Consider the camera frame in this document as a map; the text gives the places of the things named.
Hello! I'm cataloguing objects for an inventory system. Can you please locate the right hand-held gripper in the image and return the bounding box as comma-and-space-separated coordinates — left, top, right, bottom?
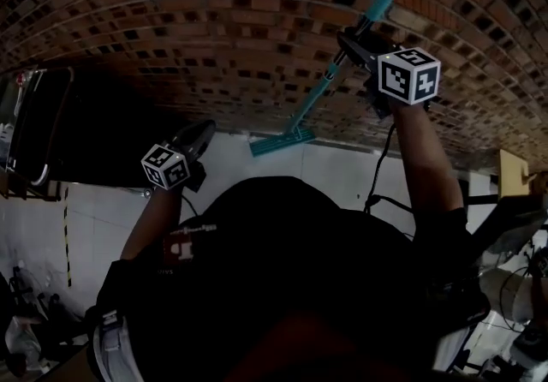
337, 27, 442, 120

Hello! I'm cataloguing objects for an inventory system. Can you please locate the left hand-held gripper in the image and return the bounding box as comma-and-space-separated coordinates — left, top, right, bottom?
140, 119, 217, 194

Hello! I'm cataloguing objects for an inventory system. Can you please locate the teal mop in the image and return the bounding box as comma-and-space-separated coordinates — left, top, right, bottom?
249, 0, 404, 158

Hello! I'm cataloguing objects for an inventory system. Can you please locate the person's left forearm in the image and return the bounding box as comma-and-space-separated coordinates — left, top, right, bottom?
120, 186, 184, 261

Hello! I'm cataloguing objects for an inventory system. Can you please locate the person's right forearm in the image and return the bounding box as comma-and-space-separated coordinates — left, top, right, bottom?
390, 100, 467, 218

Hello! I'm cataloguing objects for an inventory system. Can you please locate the dark glass-front cabinet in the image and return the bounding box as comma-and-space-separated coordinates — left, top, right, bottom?
5, 66, 74, 188

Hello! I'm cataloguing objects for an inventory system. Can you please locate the person's black shirt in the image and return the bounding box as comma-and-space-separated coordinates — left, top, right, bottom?
85, 176, 491, 382

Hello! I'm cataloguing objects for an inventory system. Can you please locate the yellow black striped tape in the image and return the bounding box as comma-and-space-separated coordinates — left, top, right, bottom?
62, 186, 73, 288

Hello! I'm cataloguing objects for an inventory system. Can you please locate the cardboard box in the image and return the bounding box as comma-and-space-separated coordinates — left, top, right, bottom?
497, 148, 537, 198

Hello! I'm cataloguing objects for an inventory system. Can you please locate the black slanted board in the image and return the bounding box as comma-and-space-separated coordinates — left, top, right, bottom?
465, 193, 548, 264

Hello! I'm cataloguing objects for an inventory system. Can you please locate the grey metal bucket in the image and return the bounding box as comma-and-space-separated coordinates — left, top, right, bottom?
478, 267, 536, 325

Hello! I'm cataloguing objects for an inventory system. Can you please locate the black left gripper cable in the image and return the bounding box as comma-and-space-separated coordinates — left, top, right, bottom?
181, 193, 200, 218

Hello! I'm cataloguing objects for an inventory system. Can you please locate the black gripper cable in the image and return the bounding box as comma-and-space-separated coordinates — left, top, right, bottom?
181, 193, 200, 218
362, 122, 414, 215

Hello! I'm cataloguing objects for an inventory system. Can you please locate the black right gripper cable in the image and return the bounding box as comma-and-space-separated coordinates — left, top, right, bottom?
362, 122, 414, 215

